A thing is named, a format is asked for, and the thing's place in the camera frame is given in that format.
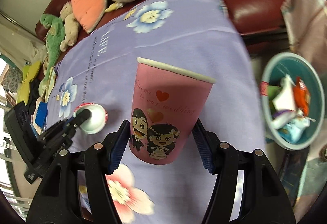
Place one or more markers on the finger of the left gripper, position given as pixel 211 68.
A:
pixel 78 120
pixel 52 132

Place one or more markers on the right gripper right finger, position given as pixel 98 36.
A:
pixel 221 160

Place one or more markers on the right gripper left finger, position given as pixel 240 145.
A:
pixel 101 160

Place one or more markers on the white red-rimmed plastic cup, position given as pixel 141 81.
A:
pixel 97 120

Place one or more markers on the light blue snack packet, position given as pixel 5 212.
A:
pixel 293 130

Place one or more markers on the pink wedding paper cup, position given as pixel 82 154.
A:
pixel 167 102

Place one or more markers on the white paper napkin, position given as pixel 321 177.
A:
pixel 285 99

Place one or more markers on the orange snack wrapper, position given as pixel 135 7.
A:
pixel 301 96

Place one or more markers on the teal round trash bin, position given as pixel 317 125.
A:
pixel 295 66

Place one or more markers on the blue fabric item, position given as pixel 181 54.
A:
pixel 41 114

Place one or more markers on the yellow plush toy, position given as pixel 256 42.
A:
pixel 29 73

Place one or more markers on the beige bear plush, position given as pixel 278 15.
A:
pixel 71 26

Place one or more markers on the green dinosaur plush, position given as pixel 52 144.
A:
pixel 53 39

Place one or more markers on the purple floral tablecloth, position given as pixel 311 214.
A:
pixel 189 34

